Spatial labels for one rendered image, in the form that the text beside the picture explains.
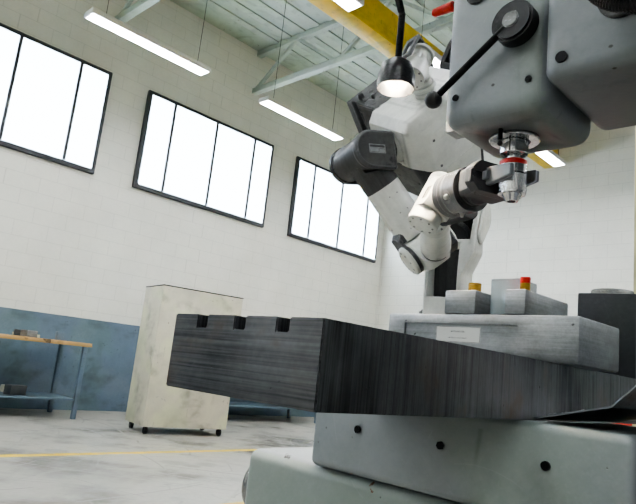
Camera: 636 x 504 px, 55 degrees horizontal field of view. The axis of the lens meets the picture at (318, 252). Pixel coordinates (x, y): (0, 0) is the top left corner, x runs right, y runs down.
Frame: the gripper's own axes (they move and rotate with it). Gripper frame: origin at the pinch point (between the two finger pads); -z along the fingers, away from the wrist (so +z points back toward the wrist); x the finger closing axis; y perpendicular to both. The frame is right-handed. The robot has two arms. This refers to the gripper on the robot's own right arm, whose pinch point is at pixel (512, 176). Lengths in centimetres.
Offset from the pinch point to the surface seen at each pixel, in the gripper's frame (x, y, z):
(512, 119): -5.7, -6.9, -5.8
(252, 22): 157, -484, 808
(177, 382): -55, 39, -12
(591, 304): 40.9, 15.9, 19.1
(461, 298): -6.6, 22.1, 3.0
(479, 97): -9.8, -10.8, -2.2
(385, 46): 249, -343, 521
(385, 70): -18.6, -20.0, 15.1
